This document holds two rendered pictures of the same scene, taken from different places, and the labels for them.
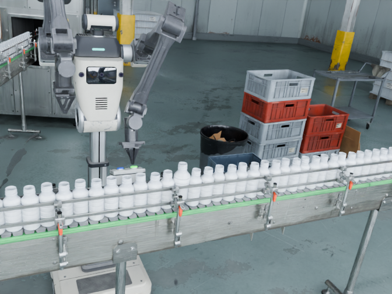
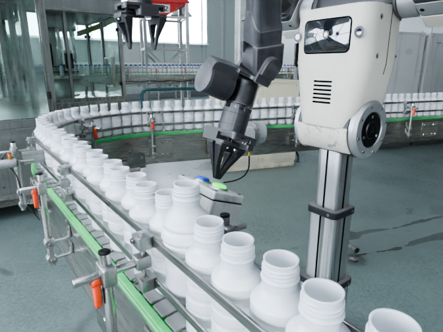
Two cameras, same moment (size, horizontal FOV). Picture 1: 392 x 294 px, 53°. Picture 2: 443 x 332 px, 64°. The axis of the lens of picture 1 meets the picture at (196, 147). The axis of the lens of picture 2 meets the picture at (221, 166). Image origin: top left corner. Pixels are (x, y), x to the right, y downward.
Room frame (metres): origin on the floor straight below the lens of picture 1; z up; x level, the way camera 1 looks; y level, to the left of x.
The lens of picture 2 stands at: (1.42, -0.41, 1.35)
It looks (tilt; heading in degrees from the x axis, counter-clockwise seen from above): 16 degrees down; 80
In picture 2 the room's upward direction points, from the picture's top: straight up
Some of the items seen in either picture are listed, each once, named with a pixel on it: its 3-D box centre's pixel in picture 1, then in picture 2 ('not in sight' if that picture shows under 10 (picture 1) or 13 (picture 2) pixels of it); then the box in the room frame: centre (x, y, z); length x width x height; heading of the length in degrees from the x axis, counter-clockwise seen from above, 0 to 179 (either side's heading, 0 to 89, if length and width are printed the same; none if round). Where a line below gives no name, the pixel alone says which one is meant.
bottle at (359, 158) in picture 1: (356, 166); not in sight; (1.89, -0.85, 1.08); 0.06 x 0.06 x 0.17
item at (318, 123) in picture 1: (316, 118); not in sight; (4.45, -1.38, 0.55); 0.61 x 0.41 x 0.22; 119
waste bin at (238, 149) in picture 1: (220, 164); not in sight; (3.39, -0.25, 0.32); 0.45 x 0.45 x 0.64
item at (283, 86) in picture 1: (279, 84); not in sight; (4.04, -0.79, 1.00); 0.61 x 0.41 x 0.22; 124
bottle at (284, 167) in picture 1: (282, 174); not in sight; (1.69, -0.43, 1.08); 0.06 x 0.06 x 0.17
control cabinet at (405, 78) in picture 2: not in sight; (387, 90); (5.33, 5.13, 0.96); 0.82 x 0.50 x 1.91; 8
